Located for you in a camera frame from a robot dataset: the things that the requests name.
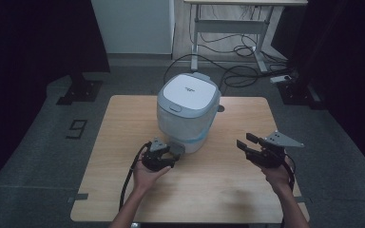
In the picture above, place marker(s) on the white cabinet panel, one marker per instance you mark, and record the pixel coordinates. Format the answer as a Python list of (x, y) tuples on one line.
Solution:
[(133, 25)]

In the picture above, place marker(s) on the translucent bin liner blue band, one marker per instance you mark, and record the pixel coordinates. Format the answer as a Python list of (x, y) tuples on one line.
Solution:
[(183, 125)]

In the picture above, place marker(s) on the grey tape strip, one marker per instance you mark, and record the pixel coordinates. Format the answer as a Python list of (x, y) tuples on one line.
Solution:
[(77, 197), (304, 199)]

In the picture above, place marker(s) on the dark curtain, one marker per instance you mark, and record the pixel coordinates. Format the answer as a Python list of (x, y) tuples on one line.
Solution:
[(28, 47), (345, 47)]

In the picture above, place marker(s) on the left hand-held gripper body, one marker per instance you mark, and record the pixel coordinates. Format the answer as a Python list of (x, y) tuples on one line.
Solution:
[(153, 158)]

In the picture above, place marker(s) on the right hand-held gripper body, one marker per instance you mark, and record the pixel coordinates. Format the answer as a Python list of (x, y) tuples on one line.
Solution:
[(272, 153)]

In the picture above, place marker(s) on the person's left hand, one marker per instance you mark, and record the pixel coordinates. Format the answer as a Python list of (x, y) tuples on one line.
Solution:
[(147, 179)]

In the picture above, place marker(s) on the white power strip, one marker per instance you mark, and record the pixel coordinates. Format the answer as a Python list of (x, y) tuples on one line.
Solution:
[(280, 79)]

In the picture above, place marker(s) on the black stand base plate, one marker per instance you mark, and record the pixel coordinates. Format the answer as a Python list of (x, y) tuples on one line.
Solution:
[(297, 95), (82, 91)]

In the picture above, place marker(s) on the white metal frame desk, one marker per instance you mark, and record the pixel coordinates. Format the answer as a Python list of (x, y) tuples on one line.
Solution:
[(231, 26)]

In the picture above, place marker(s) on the person's right hand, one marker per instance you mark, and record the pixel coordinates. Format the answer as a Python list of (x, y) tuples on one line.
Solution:
[(277, 177)]

